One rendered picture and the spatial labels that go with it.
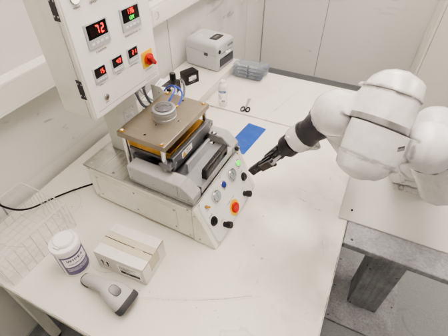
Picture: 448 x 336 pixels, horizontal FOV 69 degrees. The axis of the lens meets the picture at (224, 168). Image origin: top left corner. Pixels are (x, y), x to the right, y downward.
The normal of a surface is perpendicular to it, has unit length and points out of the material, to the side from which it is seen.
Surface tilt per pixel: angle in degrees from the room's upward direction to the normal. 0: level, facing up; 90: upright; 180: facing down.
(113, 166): 0
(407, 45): 90
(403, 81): 39
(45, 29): 90
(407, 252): 0
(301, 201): 0
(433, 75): 90
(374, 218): 45
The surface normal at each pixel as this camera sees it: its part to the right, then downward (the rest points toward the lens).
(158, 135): 0.00, -0.73
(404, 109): 0.00, 0.16
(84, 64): 0.89, 0.32
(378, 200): -0.30, -0.07
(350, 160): -0.66, 0.14
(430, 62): -0.43, 0.62
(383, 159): 0.12, 0.47
